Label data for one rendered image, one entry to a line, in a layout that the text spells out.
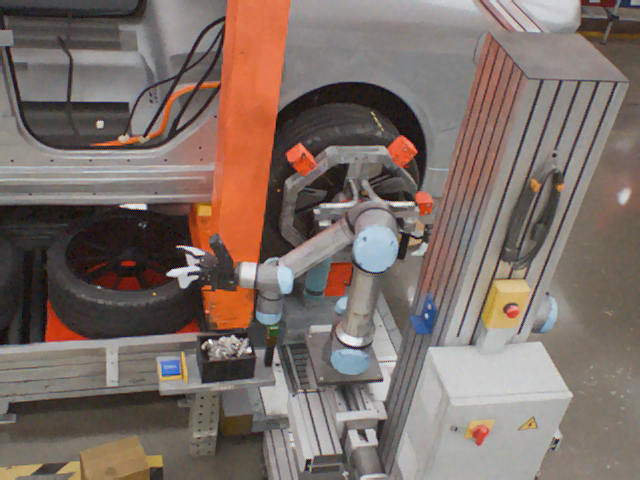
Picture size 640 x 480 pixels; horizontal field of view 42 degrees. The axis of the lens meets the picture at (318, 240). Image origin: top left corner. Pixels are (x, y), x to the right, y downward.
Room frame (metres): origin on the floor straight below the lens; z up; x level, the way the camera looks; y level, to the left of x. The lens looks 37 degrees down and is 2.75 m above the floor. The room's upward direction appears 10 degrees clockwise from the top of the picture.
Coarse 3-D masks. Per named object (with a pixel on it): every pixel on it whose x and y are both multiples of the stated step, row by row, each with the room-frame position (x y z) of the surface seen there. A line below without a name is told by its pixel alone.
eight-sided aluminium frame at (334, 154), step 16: (320, 160) 2.77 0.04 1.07; (336, 160) 2.76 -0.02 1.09; (352, 160) 2.79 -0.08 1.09; (368, 160) 2.81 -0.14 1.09; (384, 160) 2.83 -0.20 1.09; (304, 176) 2.73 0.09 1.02; (400, 176) 2.87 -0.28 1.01; (288, 192) 2.71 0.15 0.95; (400, 192) 2.93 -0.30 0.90; (288, 208) 2.71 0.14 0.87; (288, 224) 2.72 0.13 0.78; (288, 240) 2.72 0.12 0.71; (304, 240) 2.78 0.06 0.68; (336, 256) 2.79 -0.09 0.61
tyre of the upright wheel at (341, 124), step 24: (288, 120) 3.01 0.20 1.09; (312, 120) 2.95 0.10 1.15; (336, 120) 2.93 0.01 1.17; (360, 120) 2.96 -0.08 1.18; (384, 120) 3.08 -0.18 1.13; (288, 144) 2.86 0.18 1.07; (312, 144) 2.82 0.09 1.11; (336, 144) 2.85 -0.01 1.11; (360, 144) 2.88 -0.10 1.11; (384, 144) 2.92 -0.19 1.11; (288, 168) 2.79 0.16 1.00; (408, 168) 2.96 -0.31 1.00
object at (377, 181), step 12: (384, 168) 3.14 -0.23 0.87; (324, 180) 2.86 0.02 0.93; (336, 180) 2.89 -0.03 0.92; (372, 180) 2.94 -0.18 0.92; (384, 180) 2.95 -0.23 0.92; (312, 192) 2.85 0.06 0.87; (324, 192) 2.87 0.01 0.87; (360, 192) 2.92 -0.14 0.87; (312, 204) 2.87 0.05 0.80; (300, 216) 2.98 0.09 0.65; (300, 228) 2.87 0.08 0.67; (312, 228) 2.86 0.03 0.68
